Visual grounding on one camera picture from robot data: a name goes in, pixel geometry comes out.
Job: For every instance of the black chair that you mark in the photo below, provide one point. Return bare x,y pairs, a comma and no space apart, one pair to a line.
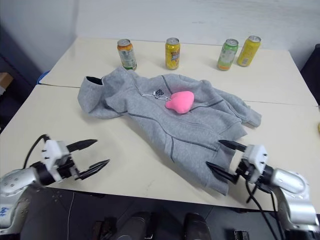
311,75

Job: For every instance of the blue round object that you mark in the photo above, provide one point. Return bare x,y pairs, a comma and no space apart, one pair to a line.
43,76

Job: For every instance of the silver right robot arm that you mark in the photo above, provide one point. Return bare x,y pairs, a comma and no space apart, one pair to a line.
292,190

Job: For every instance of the small yellow object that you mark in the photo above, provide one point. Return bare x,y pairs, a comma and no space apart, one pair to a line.
318,128

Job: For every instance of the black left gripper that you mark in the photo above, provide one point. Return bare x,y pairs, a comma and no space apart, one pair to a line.
67,169

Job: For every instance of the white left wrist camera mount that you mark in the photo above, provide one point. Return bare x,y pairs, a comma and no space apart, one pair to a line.
53,160

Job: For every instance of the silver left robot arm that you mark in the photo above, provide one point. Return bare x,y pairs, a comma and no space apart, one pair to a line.
15,185

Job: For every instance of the plain yellow drink can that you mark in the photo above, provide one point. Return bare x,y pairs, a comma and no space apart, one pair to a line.
248,52

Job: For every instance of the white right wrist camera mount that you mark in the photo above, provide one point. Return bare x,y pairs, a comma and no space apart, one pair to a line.
256,160

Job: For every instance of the green white drink can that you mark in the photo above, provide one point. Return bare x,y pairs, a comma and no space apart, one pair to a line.
227,56

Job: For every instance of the pink plush toy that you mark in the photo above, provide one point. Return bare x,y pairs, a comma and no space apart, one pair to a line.
181,101

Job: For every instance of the orange green drink can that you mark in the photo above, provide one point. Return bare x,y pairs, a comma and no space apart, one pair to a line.
127,56

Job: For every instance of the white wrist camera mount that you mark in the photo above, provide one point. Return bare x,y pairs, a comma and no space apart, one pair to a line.
53,160
256,160

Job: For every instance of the brown cardboard box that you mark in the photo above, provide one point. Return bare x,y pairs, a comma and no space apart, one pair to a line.
5,81

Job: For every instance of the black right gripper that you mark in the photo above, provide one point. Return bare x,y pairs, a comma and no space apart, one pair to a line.
243,168

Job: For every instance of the yellow drink can blue print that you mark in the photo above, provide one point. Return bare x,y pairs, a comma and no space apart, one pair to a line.
172,55

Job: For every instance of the grey zip hoodie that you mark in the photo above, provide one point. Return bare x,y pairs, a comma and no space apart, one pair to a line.
155,120

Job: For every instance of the black white zipper pull charm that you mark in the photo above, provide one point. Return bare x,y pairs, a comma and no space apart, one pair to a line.
158,93

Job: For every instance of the dark rounded shape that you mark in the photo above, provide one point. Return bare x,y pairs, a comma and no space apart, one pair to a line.
197,226

